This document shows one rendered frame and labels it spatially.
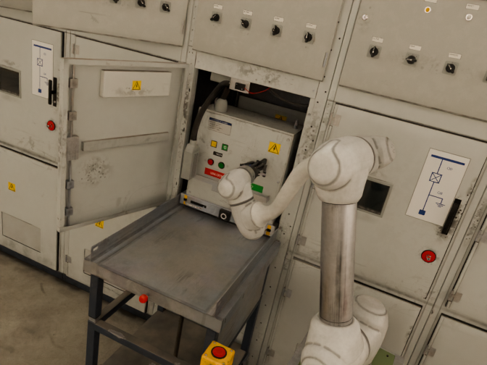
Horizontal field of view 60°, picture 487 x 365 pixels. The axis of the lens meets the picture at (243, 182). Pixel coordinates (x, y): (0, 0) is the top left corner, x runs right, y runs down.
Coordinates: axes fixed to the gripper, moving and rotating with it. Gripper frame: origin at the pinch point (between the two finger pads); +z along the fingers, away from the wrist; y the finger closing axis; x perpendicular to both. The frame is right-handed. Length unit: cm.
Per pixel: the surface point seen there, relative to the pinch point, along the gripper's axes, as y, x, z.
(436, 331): 96, -52, 1
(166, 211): -42, -37, -10
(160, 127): -53, 4, -6
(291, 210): 18.2, -19.6, 3.5
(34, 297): -120, -123, -19
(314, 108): 16.6, 30.2, 3.4
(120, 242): -41, -38, -46
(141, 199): -55, -34, -12
